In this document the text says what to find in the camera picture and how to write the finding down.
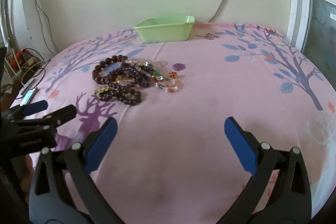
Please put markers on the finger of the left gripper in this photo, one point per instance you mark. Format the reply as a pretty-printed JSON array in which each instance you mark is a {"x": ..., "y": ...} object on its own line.
[
  {"x": 19, "y": 112},
  {"x": 51, "y": 120}
]

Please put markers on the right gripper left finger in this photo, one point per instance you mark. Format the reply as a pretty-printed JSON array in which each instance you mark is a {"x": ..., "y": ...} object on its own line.
[{"x": 50, "y": 200}]

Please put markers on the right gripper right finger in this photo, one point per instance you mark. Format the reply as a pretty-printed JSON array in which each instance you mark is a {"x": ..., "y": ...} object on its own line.
[{"x": 290, "y": 199}]

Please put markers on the pink tree-print bedsheet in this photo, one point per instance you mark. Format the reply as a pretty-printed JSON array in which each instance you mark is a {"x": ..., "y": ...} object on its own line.
[{"x": 170, "y": 161}]

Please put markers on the green plastic tray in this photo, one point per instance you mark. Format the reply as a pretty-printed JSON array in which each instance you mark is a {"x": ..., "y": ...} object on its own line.
[{"x": 171, "y": 28}]

